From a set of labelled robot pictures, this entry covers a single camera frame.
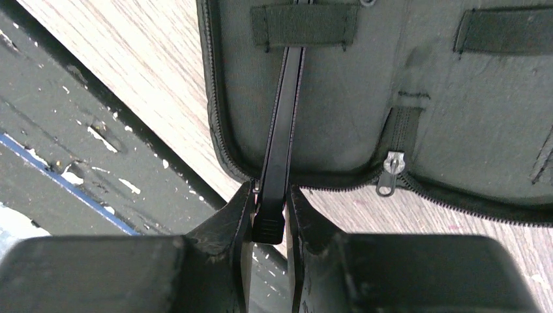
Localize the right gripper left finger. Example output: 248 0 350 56
1 183 254 312

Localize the black zip tool case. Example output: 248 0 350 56
196 1 552 228

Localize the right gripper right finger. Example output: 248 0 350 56
286 186 539 312

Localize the black hair clip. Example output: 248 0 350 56
252 47 304 245

